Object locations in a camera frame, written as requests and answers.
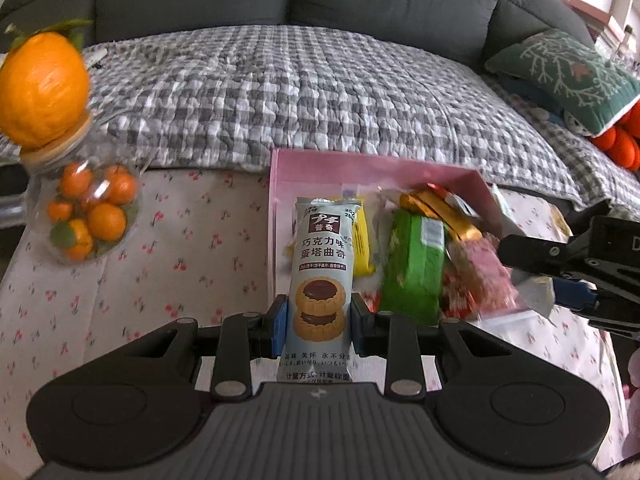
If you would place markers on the dark grey sofa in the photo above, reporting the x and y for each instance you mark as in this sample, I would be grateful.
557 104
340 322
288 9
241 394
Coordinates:
390 0

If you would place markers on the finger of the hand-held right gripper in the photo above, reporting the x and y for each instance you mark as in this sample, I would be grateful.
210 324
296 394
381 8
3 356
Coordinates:
575 294
540 252

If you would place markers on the gold foil snack packet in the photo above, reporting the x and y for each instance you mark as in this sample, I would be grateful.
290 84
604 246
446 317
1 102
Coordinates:
450 220

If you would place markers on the pink speckled clear snack packet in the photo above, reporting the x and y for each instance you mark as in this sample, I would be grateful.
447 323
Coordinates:
482 270

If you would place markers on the orange plush toy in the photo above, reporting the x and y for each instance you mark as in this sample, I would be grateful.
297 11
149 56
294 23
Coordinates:
620 142

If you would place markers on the large orange citrus fruit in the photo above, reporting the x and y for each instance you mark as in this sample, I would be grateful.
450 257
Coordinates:
42 95

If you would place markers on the clear pale pastry packet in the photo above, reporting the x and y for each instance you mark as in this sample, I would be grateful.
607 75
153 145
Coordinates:
387 207

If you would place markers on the cherry print cloth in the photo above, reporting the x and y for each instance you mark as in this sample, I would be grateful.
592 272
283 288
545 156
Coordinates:
150 270

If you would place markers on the green snack packet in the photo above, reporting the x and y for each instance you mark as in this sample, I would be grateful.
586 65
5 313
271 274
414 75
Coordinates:
410 270

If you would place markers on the white and blue plush toy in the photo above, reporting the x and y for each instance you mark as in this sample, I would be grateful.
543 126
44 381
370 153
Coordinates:
575 122

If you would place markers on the pink object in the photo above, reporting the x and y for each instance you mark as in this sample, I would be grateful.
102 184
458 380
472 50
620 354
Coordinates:
632 377

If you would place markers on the cluster of small mandarins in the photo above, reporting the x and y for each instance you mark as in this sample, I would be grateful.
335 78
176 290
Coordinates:
105 220

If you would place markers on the grey checkered quilted blanket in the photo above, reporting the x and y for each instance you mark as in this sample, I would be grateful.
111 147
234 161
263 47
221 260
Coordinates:
300 95

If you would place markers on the green embroidered cushion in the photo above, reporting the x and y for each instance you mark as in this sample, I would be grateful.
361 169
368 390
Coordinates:
565 70

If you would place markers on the yellow snack packet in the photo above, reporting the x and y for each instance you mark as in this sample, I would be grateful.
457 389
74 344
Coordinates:
364 245

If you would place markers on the pink cardboard box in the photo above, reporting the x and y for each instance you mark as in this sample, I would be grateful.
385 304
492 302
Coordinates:
350 170

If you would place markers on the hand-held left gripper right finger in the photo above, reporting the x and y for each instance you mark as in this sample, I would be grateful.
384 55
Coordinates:
359 325

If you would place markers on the pale blue cookie packet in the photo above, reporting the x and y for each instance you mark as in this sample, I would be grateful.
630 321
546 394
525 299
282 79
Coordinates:
320 260

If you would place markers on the glass teapot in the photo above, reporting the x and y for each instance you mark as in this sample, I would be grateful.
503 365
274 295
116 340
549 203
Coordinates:
125 225

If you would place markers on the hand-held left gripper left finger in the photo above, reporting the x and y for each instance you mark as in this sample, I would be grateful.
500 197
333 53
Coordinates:
280 325

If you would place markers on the wooden teapot lid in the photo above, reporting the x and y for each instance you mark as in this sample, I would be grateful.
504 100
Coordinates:
60 147

